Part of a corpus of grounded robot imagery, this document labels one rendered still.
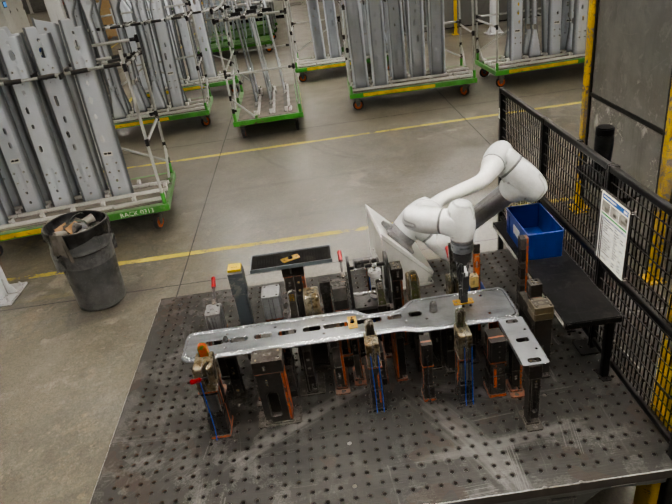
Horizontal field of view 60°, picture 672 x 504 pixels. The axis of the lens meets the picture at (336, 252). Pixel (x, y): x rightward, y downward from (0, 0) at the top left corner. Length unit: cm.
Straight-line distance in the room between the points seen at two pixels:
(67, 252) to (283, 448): 285
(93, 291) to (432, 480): 343
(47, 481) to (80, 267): 175
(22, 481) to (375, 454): 220
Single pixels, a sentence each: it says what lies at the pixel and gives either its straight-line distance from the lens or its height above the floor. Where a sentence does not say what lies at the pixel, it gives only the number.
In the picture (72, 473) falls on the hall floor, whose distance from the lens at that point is 374.
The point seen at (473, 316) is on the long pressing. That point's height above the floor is 100.
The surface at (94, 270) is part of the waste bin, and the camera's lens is 489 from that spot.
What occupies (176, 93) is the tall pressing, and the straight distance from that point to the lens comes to 981.
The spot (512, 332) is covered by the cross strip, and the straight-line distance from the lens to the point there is 236.
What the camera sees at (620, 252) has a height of 126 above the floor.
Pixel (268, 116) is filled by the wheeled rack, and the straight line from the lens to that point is 846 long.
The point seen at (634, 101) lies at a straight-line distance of 461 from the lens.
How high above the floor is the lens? 242
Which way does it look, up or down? 29 degrees down
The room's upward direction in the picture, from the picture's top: 8 degrees counter-clockwise
